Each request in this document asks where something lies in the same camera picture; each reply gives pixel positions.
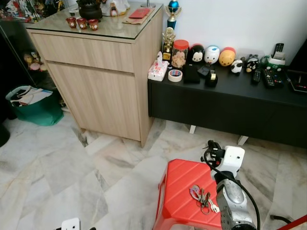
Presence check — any bunch of keys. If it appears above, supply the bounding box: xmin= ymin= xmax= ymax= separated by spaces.
xmin=189 ymin=184 xmax=221 ymax=215

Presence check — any black low tv console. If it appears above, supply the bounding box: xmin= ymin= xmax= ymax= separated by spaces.
xmin=148 ymin=67 xmax=307 ymax=148

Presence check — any red plastic stool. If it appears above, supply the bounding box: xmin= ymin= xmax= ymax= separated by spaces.
xmin=153 ymin=159 xmax=226 ymax=230

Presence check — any black tape dispenser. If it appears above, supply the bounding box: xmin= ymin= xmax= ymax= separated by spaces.
xmin=205 ymin=69 xmax=218 ymax=88

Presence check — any black wallet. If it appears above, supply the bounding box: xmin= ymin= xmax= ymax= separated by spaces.
xmin=182 ymin=65 xmax=201 ymax=84

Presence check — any white tape roll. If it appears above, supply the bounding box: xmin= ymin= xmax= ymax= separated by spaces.
xmin=168 ymin=69 xmax=183 ymax=82

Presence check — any black remote control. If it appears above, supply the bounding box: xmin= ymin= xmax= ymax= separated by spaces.
xmin=261 ymin=67 xmax=284 ymax=89

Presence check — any small black plush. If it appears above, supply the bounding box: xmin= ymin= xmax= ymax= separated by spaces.
xmin=245 ymin=55 xmax=260 ymax=73

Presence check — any orange and red round plush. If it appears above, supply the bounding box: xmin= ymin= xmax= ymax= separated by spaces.
xmin=219 ymin=47 xmax=236 ymax=67

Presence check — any white and blue round plush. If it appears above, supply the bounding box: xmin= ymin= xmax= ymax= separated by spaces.
xmin=204 ymin=46 xmax=221 ymax=65

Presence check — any floral tissue pack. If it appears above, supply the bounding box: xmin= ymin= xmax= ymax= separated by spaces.
xmin=148 ymin=52 xmax=169 ymax=81

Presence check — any black round mouse plush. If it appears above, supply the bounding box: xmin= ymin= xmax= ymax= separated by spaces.
xmin=188 ymin=44 xmax=205 ymax=64

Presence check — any red lid snack jar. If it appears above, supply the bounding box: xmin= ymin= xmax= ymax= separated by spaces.
xmin=171 ymin=40 xmax=189 ymax=69

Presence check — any black flat tablet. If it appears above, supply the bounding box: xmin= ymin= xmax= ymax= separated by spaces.
xmin=287 ymin=69 xmax=307 ymax=93

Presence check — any small gold trophy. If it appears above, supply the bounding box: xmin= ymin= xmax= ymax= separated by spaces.
xmin=162 ymin=27 xmax=176 ymax=61

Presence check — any light wooden cabinet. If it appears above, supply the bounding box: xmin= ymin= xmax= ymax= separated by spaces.
xmin=25 ymin=5 xmax=165 ymax=147

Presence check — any blue and gold trophy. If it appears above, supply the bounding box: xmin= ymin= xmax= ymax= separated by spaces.
xmin=165 ymin=0 xmax=182 ymax=30

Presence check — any red envelope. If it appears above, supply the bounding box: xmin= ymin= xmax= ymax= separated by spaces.
xmin=129 ymin=8 xmax=152 ymax=20

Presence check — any green shopping bag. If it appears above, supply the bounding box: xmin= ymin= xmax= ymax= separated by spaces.
xmin=6 ymin=85 xmax=64 ymax=127

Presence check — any black incense pot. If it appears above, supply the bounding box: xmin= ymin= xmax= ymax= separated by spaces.
xmin=77 ymin=0 xmax=103 ymax=21

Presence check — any glass display cabinet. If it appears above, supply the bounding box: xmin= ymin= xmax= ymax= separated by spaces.
xmin=0 ymin=0 xmax=63 ymax=96

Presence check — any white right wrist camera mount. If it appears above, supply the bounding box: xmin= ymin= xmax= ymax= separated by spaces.
xmin=222 ymin=146 xmax=246 ymax=179

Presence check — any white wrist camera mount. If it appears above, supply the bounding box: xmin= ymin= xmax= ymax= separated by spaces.
xmin=222 ymin=146 xmax=246 ymax=179
xmin=61 ymin=218 xmax=81 ymax=230

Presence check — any black floor cable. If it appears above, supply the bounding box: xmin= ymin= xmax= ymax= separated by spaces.
xmin=270 ymin=215 xmax=292 ymax=225

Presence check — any black cordless phone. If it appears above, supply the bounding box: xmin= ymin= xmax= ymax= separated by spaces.
xmin=273 ymin=43 xmax=284 ymax=59

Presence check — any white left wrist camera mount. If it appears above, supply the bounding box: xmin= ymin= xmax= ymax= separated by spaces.
xmin=61 ymin=218 xmax=81 ymax=230

